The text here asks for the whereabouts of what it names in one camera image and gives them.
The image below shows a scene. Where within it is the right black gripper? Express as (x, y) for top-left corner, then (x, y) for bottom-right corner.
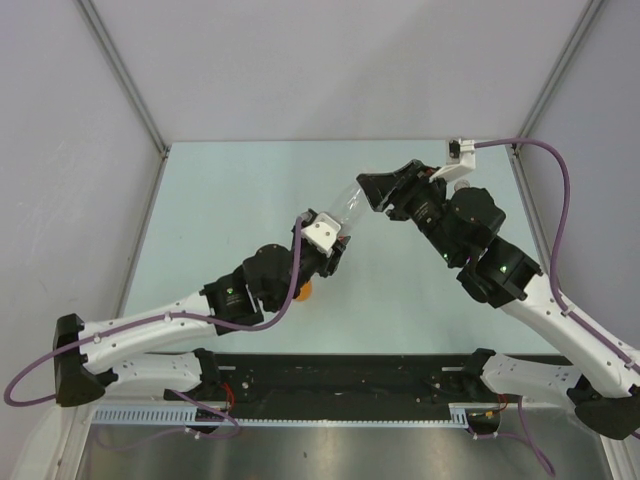
(356, 160), (461, 265)

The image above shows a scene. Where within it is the clear water bottle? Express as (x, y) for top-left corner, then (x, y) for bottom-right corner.
(328, 182), (369, 236)

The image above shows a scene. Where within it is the milk bottle with red label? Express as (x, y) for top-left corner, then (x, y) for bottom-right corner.
(453, 179), (470, 192)

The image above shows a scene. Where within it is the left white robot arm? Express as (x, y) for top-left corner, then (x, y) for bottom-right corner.
(3, 209), (351, 408)

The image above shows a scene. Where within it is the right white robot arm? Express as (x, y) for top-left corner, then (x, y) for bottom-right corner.
(356, 160), (639, 440)

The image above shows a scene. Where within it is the orange juice bottle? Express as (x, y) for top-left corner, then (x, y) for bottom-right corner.
(294, 282), (313, 302)

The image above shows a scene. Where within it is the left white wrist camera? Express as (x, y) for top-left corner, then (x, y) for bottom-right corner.
(302, 212), (342, 257)

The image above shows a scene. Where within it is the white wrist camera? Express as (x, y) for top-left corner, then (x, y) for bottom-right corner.
(430, 138), (476, 183)
(302, 212), (342, 257)

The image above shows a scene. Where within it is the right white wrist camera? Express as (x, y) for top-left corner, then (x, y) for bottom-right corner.
(430, 138), (476, 183)

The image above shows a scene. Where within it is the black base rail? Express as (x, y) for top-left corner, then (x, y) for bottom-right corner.
(164, 352), (571, 421)

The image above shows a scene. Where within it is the white slotted cable duct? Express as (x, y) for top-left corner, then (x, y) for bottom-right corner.
(91, 404), (503, 429)

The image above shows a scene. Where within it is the right aluminium frame post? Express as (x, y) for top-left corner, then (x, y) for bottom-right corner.
(518, 0), (609, 138)

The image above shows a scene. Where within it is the aluminium frame post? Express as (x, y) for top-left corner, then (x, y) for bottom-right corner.
(518, 0), (609, 138)
(74, 0), (169, 158)

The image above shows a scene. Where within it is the left aluminium frame post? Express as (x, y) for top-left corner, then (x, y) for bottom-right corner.
(74, 0), (169, 158)

